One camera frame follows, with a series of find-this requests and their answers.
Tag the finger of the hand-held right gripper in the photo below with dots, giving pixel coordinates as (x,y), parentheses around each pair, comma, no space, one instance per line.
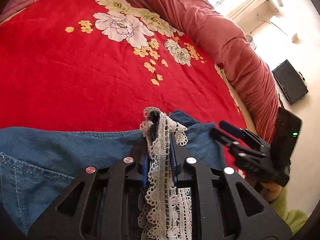
(225,140)
(232,130)

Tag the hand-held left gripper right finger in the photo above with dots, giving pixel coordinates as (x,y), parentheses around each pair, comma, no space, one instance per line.
(178,165)

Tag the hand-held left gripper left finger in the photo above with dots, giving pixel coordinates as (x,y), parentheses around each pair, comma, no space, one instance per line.
(144,166)

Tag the blue denim pants lace trim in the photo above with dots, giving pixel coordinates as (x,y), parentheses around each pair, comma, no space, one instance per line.
(50,155)

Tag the person's right hand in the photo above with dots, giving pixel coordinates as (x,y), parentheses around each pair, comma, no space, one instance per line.
(271,191)

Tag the black flat monitor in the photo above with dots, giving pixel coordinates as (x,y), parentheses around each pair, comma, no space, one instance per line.
(290,81)

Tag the small grey fan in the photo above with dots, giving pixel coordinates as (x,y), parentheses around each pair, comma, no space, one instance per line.
(251,42)

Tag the rust red rolled quilt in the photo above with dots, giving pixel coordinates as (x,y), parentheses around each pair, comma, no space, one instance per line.
(212,30)

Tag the red floral blanket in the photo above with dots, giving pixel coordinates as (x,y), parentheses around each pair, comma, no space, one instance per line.
(75,80)

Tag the pink quilted pillow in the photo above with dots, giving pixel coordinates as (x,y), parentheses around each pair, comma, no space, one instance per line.
(17,8)

